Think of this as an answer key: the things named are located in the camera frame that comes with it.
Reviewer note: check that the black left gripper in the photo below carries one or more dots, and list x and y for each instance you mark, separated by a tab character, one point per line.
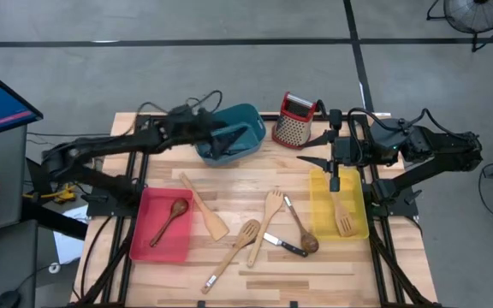
191	126

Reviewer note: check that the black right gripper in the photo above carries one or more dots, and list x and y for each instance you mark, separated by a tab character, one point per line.
349	152

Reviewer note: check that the slotted wooden spatula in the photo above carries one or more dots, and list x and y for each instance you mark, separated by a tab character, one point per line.
342	218

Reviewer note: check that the solid wooden spatula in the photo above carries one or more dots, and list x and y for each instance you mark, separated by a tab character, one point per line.
214	224

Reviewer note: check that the dark wooden spoon white label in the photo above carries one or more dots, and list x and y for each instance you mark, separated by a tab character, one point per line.
309	244

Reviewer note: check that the wooden fork spatula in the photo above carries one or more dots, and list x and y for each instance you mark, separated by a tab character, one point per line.
258	239

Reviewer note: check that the red translucent plastic tray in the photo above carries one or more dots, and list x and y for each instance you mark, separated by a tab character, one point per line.
144	222

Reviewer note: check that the slotted wooden spoon with label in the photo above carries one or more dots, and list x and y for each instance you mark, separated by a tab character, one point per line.
225	265

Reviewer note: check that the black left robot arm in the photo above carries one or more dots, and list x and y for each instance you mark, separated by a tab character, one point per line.
114	143

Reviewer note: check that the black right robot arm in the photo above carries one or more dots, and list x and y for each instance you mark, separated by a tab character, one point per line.
435	147

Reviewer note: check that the teal plastic bin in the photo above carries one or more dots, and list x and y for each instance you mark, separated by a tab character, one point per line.
253	128

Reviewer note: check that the red trimmed metal box grater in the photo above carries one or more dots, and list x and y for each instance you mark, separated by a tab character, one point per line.
291	130

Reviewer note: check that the yellow translucent plastic tray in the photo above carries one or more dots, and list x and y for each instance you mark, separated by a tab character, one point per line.
323	214

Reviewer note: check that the white table edge sticker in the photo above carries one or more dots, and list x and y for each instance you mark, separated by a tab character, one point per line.
382	114

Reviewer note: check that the black desk support beam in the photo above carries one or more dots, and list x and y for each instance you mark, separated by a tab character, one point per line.
54	220

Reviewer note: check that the white paper sheet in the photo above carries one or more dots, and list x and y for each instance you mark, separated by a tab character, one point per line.
69	248

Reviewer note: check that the black floor fan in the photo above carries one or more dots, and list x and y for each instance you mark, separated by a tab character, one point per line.
477	15

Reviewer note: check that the grey desk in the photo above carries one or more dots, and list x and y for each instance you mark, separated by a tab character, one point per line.
7	171

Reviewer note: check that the black computer mouse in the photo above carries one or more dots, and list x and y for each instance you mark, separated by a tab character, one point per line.
7	299

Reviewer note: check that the black frame hook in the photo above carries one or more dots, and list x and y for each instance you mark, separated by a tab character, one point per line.
321	107

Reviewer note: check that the black aluminium table frame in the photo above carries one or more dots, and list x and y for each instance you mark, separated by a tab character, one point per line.
272	116

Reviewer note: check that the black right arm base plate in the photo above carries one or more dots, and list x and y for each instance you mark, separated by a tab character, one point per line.
396	207

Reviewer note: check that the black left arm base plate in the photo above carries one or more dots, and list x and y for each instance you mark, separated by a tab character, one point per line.
109	209

